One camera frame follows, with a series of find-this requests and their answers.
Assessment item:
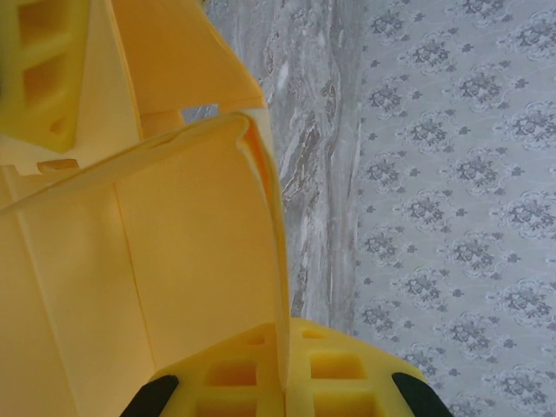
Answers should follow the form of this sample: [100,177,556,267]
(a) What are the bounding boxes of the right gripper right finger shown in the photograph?
[285,316,453,417]

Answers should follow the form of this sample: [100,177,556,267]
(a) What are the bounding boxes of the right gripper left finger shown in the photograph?
[123,321,287,417]

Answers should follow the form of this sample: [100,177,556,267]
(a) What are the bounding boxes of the yellow paper box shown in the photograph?
[0,0,291,417]

